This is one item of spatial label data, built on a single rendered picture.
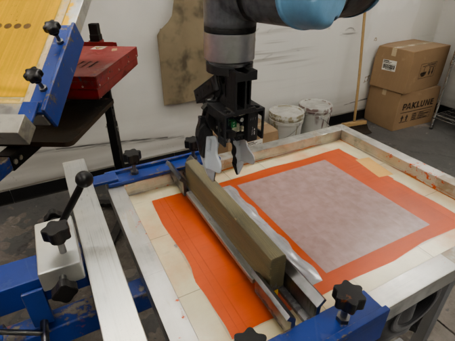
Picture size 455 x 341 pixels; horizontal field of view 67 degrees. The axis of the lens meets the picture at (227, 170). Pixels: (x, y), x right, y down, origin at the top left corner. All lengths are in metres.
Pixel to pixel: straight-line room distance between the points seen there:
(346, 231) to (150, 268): 0.42
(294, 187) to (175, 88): 1.89
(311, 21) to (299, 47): 2.85
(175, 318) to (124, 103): 2.22
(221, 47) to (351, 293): 0.38
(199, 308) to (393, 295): 0.32
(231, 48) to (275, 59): 2.64
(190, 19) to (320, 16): 2.26
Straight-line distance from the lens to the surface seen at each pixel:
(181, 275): 0.67
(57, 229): 0.55
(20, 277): 0.63
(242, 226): 0.60
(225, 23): 0.49
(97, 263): 0.60
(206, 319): 0.60
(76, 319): 0.70
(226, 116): 0.50
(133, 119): 2.72
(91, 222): 0.68
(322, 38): 3.42
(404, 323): 1.01
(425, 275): 0.70
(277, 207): 0.82
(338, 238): 0.77
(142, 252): 0.67
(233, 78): 0.50
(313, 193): 0.89
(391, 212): 0.89
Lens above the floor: 1.44
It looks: 31 degrees down
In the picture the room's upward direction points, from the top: straight up
